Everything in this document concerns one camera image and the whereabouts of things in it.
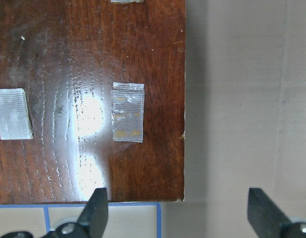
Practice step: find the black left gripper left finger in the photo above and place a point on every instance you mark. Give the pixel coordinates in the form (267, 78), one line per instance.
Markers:
(92, 221)

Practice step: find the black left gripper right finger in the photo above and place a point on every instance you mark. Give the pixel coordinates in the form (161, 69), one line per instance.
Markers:
(268, 220)

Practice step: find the dark wooden drawer cabinet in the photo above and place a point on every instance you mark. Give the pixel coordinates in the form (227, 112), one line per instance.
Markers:
(66, 55)

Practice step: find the clear tape patch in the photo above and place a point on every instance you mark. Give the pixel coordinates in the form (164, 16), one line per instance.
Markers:
(127, 111)

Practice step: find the tape patch at edge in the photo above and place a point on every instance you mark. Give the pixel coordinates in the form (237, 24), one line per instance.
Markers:
(126, 1)

